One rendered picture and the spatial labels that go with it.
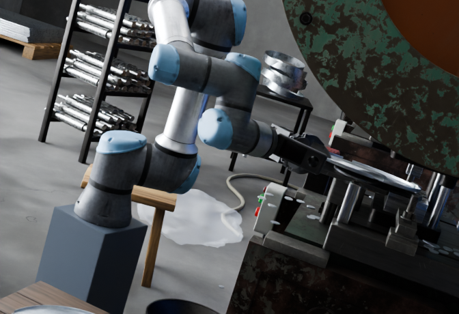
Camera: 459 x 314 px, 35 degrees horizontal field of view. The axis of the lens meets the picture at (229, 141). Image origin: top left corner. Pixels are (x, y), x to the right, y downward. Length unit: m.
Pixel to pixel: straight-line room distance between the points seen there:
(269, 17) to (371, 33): 7.22
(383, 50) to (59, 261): 1.06
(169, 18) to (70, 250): 0.68
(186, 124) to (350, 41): 0.70
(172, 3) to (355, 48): 0.56
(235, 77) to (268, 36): 7.04
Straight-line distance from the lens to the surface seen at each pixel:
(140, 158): 1.89
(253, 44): 8.52
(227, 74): 1.45
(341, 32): 1.29
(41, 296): 1.72
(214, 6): 1.80
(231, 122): 1.45
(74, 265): 1.95
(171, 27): 1.57
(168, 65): 1.43
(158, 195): 2.68
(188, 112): 1.87
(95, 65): 4.07
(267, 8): 8.50
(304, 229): 1.70
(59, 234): 1.97
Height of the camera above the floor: 1.12
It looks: 12 degrees down
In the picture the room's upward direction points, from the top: 17 degrees clockwise
